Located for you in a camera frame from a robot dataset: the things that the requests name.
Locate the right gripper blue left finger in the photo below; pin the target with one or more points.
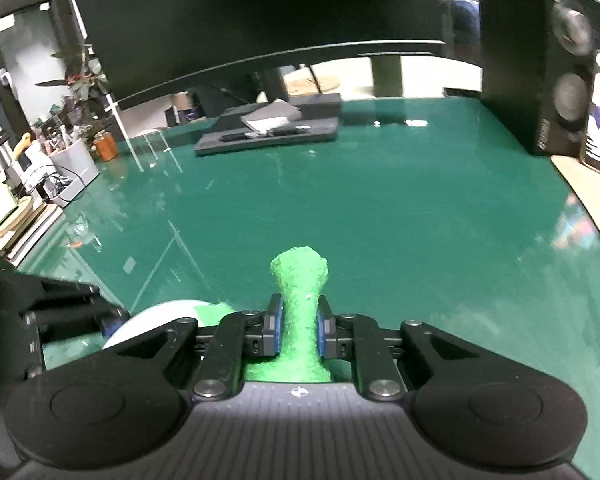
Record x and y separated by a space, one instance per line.
272 326

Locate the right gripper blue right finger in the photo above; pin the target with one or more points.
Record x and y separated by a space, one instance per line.
327 339

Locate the green cleaning cloth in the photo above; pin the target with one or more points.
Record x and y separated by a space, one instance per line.
234 353

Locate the stack of books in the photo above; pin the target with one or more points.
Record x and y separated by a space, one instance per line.
25 226

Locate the grey desk organizer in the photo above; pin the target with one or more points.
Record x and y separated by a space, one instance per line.
65 174

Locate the orange jar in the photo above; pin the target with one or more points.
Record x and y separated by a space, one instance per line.
105 146

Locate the black pen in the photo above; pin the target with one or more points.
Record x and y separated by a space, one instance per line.
280 131

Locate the grey notepad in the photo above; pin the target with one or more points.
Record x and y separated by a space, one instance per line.
279 113

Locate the round wooden coaster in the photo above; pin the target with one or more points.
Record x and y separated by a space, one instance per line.
308 85

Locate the potted plant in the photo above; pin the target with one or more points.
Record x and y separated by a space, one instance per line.
85 80

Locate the tan cork mouse pad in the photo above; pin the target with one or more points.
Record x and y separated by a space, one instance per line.
584 182

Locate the black curved monitor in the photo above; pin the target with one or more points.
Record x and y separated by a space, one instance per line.
151 48

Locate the black speaker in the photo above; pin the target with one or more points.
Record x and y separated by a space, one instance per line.
538 69

